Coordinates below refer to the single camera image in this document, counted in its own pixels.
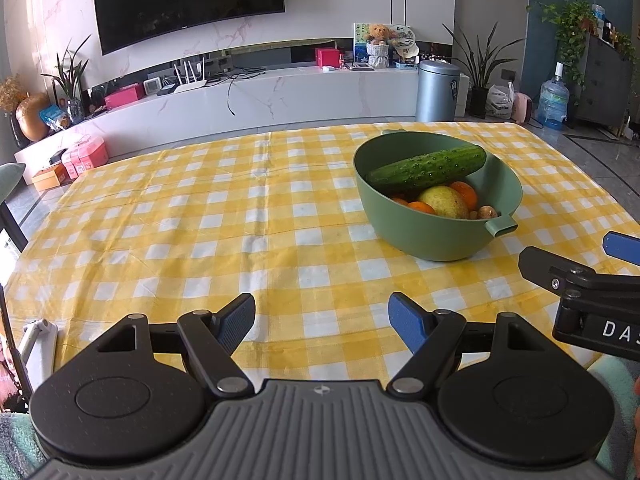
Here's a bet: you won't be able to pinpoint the grey drawer cabinet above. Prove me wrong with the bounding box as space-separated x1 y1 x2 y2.
575 35 633 128

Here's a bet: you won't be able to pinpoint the copper round vase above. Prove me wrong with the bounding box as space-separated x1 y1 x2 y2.
15 92 52 142

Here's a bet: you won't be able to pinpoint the smartphone with lit screen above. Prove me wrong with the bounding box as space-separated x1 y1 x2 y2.
0 280 31 411

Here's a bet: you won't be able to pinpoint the round paper fan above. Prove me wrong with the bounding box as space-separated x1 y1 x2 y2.
390 27 420 58

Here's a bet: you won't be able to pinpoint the black curved television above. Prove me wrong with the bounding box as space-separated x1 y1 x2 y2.
92 0 287 56

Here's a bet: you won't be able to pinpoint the trailing ivy plant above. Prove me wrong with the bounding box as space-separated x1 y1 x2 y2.
535 0 598 91

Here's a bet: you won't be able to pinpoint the white woven basket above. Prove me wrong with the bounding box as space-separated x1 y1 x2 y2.
366 41 390 68

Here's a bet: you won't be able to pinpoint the pink box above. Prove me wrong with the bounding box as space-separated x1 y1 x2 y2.
104 84 146 110

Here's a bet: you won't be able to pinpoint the white plastic bag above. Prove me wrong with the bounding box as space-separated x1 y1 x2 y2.
486 82 516 121

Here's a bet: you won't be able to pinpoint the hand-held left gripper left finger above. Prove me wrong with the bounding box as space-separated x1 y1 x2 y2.
95 293 257 399

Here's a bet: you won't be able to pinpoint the black cable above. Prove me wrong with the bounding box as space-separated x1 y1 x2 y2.
207 71 266 117

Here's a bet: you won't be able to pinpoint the white marble media console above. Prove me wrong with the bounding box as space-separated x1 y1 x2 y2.
14 57 471 171

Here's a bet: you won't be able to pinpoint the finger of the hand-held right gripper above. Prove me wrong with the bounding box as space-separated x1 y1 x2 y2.
602 231 640 262
518 246 598 293

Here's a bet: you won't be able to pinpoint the pink small appliance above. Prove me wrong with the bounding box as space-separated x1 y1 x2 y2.
514 92 535 123

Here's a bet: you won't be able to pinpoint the white router with antennas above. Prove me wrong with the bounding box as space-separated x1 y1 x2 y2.
174 59 208 93

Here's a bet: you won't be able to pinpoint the green plant in glass vase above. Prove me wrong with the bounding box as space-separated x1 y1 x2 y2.
42 35 93 123

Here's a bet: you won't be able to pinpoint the yellow checked tablecloth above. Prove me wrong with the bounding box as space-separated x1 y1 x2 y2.
10 121 640 376

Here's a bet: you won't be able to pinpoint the blue water jug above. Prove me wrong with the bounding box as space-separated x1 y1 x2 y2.
536 62 571 131

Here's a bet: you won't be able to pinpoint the orange cardboard box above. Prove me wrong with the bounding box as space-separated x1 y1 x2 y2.
31 165 70 192

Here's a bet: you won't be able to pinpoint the green colander bowl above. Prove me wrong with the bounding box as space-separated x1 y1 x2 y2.
352 130 524 262

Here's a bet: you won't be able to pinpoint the blue-grey trash can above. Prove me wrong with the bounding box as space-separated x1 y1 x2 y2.
416 60 462 122

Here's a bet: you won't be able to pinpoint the potted snake plant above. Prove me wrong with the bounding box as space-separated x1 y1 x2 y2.
442 21 523 120

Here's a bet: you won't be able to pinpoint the dried flower bunch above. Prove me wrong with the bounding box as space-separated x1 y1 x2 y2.
0 75 28 113

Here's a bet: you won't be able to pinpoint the green padded chair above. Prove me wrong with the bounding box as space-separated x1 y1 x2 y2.
0 162 28 256

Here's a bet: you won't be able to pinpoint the white phone stand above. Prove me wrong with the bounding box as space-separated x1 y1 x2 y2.
17 317 60 391

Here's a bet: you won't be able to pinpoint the green cucumber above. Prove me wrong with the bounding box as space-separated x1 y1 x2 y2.
367 145 487 193

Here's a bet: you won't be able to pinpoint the blue picture card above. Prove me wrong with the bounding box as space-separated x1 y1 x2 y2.
353 23 373 63

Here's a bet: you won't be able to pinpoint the pink storage boxes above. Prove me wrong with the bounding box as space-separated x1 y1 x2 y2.
61 135 108 179

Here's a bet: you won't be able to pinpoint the yellow-green pear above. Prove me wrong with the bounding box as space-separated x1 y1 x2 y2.
419 186 470 219

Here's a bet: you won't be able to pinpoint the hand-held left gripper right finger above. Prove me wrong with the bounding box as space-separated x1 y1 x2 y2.
387 292 548 397

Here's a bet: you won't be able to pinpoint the blue snack packet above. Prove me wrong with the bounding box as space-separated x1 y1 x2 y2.
39 105 73 128

